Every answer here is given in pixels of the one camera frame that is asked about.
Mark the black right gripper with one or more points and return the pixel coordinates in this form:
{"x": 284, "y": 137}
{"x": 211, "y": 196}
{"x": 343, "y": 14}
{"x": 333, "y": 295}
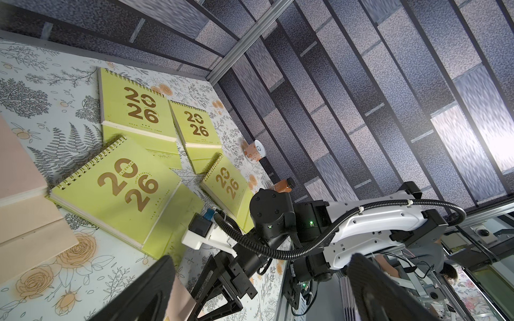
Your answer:
{"x": 216, "y": 303}

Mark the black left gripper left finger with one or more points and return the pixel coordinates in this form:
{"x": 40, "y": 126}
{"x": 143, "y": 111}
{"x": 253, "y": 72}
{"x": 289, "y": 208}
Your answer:
{"x": 144, "y": 299}

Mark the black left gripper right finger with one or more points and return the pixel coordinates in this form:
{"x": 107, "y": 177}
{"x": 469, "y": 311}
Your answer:
{"x": 378, "y": 297}

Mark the green 2026 calendar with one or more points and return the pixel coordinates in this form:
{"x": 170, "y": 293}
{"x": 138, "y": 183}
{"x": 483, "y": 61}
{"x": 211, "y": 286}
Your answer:
{"x": 198, "y": 135}
{"x": 230, "y": 191}
{"x": 139, "y": 113}
{"x": 129, "y": 193}

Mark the pink 2026 desk calendar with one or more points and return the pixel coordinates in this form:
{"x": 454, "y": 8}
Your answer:
{"x": 32, "y": 228}

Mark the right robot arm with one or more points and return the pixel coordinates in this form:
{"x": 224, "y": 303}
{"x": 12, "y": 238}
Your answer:
{"x": 318, "y": 238}

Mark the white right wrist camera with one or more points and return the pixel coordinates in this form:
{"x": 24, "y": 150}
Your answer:
{"x": 202, "y": 230}

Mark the right aluminium frame post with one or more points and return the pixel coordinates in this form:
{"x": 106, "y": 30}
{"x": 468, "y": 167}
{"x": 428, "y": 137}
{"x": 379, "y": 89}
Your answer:
{"x": 276, "y": 9}

